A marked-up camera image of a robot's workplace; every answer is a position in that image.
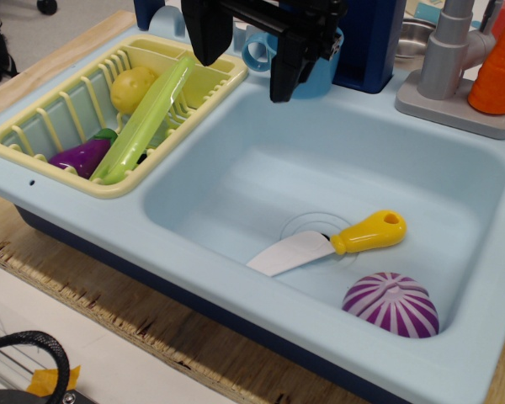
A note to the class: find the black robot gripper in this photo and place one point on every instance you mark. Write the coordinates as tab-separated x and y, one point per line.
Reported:
210	23

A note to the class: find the blue plastic toy cup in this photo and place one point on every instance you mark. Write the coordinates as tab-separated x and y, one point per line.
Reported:
301	62

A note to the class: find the pale yellow drying rack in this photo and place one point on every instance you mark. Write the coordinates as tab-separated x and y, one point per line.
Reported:
75	110

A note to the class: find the light blue toy sink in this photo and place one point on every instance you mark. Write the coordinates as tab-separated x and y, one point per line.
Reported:
252	173

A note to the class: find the yellow toy potato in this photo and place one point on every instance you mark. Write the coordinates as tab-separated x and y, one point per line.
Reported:
130	87

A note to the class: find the steel bowl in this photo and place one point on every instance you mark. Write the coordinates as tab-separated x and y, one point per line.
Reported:
413	39

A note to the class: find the lime green plastic plate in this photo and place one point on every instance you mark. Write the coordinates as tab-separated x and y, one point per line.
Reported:
143	124

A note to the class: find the grey toy faucet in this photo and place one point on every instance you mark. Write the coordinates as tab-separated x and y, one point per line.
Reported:
438	92

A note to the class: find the purple toy eggplant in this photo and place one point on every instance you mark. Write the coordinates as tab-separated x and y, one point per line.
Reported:
85	158

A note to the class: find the black chair caster wheel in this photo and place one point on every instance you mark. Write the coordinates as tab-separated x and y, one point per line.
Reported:
47	7

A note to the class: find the orange toy carrot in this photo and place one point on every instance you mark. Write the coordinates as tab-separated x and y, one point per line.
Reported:
488	91

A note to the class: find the purple striped toy onion half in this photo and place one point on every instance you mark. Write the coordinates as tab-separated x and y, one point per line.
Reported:
395	303

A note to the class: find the yellow tape piece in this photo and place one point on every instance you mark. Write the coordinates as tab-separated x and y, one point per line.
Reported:
44	381

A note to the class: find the yellow handled toy knife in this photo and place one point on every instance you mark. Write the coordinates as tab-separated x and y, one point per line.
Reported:
384	228

